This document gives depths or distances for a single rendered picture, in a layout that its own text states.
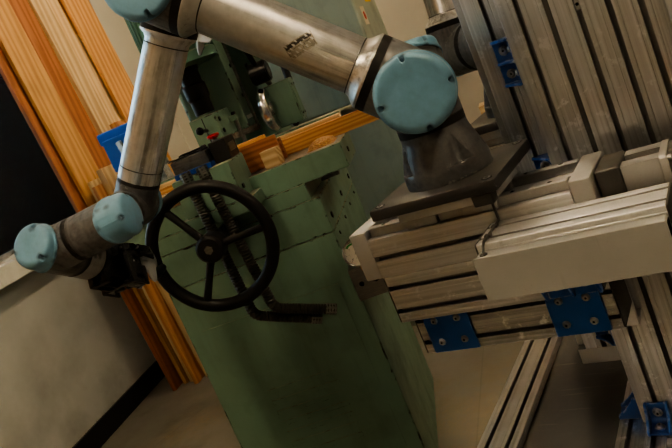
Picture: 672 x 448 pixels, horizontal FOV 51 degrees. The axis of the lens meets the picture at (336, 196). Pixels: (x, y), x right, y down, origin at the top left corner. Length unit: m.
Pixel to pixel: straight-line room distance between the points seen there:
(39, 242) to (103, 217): 0.11
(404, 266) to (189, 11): 0.55
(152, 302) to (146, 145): 2.01
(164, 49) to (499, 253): 0.63
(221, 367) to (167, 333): 1.50
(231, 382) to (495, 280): 0.94
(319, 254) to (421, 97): 0.75
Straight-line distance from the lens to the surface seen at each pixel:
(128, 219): 1.14
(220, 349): 1.78
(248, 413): 1.84
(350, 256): 1.57
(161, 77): 1.21
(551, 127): 1.26
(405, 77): 0.97
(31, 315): 3.06
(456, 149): 1.14
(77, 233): 1.17
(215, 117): 1.74
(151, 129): 1.23
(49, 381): 3.05
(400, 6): 4.01
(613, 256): 0.98
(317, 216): 1.62
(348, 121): 1.73
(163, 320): 3.21
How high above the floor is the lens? 1.06
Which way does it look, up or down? 10 degrees down
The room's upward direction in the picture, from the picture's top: 23 degrees counter-clockwise
